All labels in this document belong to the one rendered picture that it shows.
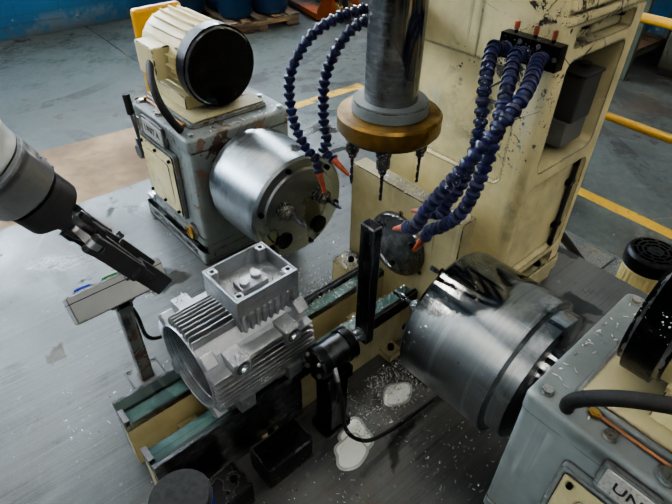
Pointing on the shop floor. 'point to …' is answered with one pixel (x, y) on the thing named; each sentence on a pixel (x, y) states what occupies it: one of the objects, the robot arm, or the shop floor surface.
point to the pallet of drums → (230, 12)
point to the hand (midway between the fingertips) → (142, 267)
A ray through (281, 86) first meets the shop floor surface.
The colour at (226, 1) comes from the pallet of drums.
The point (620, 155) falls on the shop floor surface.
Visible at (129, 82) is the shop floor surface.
